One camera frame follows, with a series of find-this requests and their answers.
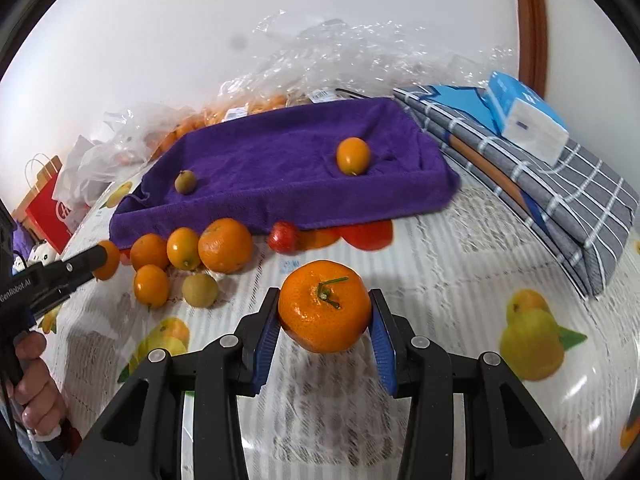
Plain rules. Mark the blue white tissue pack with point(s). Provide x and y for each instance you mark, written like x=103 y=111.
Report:
x=530 y=115

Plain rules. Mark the person's left hand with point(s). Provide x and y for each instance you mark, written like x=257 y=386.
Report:
x=35 y=385

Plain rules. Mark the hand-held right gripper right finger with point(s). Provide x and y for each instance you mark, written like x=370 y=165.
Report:
x=382 y=355

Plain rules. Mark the purple towel covered tray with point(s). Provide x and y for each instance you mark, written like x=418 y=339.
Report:
x=280 y=170

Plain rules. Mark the mandarin orange with green stem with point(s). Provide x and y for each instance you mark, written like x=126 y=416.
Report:
x=320 y=320

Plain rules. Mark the small red tomato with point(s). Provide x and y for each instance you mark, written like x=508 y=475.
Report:
x=283 y=237

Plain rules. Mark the fruit print tablecloth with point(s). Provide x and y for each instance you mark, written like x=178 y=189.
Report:
x=450 y=285

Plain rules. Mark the white plastic bag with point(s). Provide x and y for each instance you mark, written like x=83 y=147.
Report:
x=85 y=170

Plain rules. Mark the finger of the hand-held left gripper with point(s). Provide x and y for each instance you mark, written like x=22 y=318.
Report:
x=80 y=264

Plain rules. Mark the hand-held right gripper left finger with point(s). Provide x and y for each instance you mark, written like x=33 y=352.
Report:
x=265 y=345

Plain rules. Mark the small brown longan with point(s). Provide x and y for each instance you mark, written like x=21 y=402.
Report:
x=185 y=181

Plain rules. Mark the clear bag of longans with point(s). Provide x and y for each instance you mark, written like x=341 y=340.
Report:
x=310 y=97

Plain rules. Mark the brown wooden door frame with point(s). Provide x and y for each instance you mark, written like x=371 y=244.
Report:
x=532 y=20

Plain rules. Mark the folded grey plaid cloth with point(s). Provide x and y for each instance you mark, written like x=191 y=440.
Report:
x=565 y=195

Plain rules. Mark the medium mandarin orange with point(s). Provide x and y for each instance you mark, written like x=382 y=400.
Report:
x=149 y=251

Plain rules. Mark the round brown longan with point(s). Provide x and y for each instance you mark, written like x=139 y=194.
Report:
x=200 y=289

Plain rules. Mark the crumpled clear plastic wrap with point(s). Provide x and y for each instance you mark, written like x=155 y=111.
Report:
x=380 y=55

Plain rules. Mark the clear bag of oranges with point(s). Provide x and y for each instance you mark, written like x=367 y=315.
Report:
x=250 y=107

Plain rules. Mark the red paper bag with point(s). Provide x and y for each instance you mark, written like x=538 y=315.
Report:
x=47 y=210

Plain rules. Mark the small orange kumquat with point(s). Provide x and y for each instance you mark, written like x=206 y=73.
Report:
x=183 y=248
x=151 y=285
x=353 y=156
x=110 y=262

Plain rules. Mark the large mandarin orange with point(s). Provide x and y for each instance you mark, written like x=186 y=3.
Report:
x=225 y=245

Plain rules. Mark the clear plastic bag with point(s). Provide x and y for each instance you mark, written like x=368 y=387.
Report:
x=150 y=132

